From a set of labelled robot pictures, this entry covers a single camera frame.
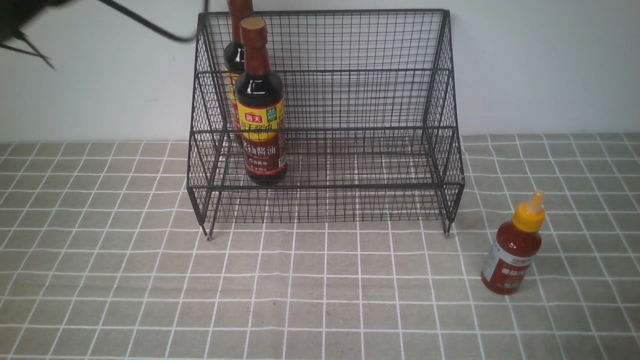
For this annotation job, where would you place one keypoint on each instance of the soy sauce bottle front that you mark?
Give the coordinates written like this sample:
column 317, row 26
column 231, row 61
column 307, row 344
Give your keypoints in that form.
column 259, row 94

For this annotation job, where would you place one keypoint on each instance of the soy sauce bottle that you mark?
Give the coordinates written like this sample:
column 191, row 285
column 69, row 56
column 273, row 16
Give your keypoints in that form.
column 234, row 53
column 259, row 94

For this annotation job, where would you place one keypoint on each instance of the red ketchup squeeze bottle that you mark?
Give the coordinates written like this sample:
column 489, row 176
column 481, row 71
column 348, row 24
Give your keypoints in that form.
column 516, row 243

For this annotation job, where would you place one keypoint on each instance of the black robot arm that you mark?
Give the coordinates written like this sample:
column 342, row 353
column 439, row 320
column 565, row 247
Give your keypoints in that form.
column 14, row 15

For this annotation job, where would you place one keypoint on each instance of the grey checkered tablecloth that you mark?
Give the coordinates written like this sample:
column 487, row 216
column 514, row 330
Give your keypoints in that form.
column 102, row 259

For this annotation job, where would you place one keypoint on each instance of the black wire rack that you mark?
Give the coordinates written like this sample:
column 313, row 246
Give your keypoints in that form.
column 371, row 123

